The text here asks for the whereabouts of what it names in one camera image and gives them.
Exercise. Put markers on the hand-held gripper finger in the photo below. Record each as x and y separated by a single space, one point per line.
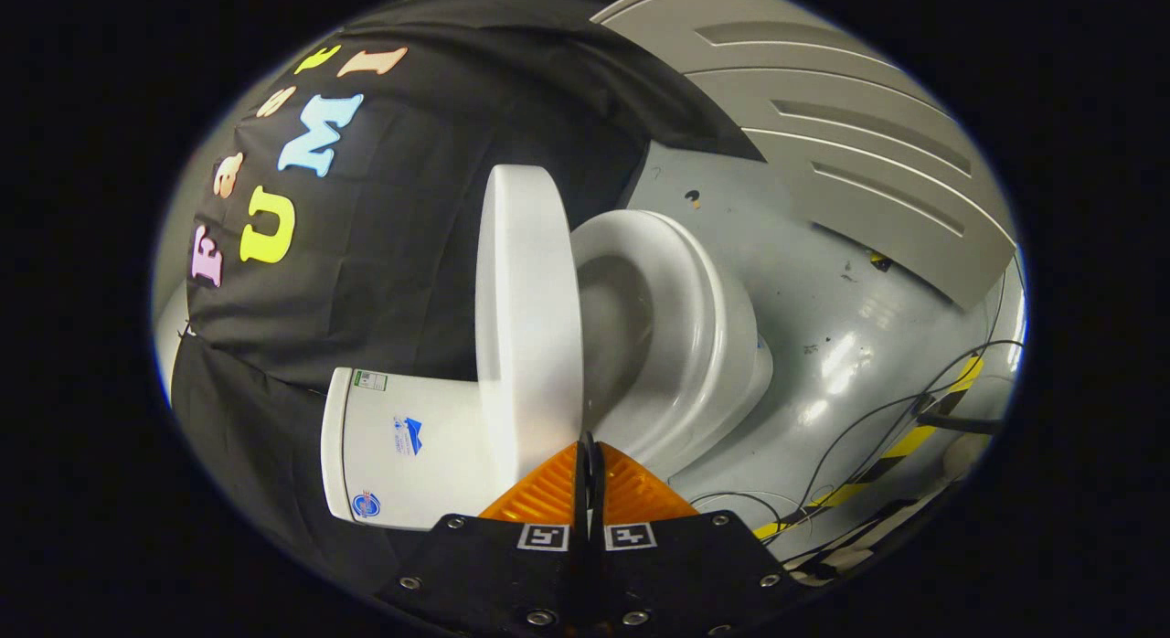
582 496
594 496

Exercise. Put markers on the white toilet lid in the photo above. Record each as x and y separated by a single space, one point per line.
526 300

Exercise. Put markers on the white ceramic toilet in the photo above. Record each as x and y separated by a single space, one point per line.
402 455

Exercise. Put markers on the white toilet seat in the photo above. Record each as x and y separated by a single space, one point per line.
704 291

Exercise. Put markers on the black backdrop cloth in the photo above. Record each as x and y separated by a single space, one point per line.
393 254

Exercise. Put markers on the yellow black hazard tape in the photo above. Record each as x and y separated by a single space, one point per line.
905 441

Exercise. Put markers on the grey louvered cabinet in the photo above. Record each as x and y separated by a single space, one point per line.
823 144

